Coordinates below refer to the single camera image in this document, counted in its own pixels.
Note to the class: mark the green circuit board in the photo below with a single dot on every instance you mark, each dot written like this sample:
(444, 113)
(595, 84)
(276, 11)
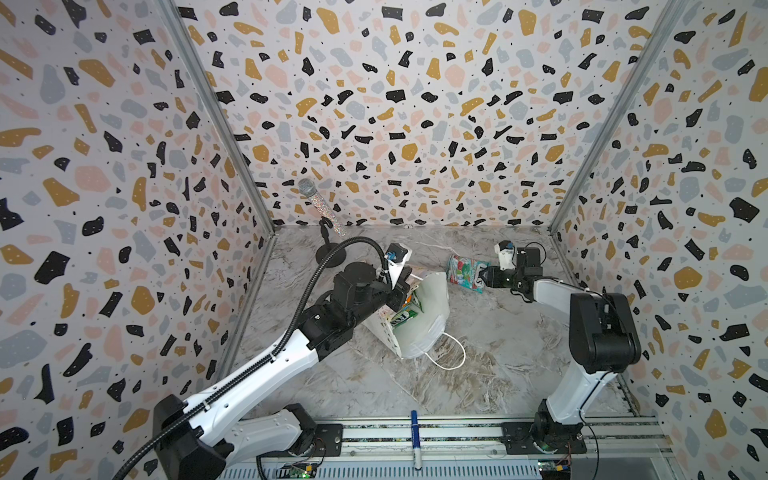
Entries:
(298, 471)

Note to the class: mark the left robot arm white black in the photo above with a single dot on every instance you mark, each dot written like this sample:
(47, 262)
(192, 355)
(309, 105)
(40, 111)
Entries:
(203, 435)

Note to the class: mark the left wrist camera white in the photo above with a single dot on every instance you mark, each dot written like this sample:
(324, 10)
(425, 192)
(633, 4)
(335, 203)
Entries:
(397, 255)

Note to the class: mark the glitter microphone on stand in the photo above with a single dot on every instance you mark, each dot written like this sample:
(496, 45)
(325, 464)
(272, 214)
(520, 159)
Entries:
(327, 223)

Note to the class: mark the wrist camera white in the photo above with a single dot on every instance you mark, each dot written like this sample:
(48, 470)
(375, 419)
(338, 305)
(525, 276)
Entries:
(506, 253)
(397, 255)

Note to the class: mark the teal fruit Fox's candy bag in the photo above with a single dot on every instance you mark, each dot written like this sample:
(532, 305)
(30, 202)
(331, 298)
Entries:
(465, 272)

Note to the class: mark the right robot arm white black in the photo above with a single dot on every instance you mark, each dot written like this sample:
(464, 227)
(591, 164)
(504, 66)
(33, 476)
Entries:
(602, 341)

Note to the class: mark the white paper gift bag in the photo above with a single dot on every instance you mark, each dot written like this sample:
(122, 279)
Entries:
(419, 335)

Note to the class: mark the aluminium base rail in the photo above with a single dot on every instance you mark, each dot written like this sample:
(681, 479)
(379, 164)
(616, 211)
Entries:
(472, 447)

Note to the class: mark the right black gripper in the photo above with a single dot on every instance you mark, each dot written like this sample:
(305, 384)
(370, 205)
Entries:
(491, 276)

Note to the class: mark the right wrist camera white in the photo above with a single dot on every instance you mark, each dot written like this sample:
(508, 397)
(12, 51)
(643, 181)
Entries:
(506, 253)

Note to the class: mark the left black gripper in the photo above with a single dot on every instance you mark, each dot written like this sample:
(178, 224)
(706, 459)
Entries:
(399, 291)

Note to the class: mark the blue marker pen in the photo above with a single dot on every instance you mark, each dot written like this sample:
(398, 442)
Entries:
(416, 441)

